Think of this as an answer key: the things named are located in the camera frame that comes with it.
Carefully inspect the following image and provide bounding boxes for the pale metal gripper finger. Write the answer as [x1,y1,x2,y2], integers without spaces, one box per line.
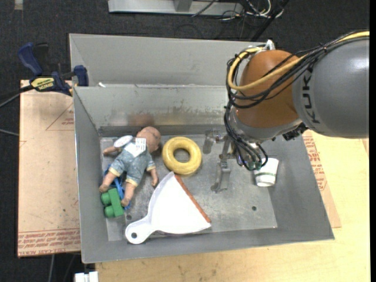
[210,157,232,194]
[202,129,221,155]

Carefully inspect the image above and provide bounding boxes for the grey metal bin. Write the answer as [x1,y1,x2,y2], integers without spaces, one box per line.
[69,33,335,264]

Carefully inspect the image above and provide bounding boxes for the white paper cup green stripe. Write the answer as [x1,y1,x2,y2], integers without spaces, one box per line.
[253,157,280,188]

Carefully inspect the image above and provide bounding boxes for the white dustpan with red-brown edge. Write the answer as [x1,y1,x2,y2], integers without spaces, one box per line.
[125,171,213,245]

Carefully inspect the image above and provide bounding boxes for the baby doll in blue clothes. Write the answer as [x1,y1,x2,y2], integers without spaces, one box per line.
[98,126,163,208]

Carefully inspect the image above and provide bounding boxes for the green toy brick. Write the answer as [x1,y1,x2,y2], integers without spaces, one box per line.
[100,187,125,219]

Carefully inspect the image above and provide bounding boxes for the brown cardboard board red print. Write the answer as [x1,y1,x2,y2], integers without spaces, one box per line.
[17,79,343,259]

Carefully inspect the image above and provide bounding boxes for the yellow ring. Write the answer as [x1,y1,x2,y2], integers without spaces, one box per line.
[162,136,203,176]

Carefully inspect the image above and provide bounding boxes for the blue plastic strap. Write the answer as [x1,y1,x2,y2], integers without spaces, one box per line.
[103,164,132,210]

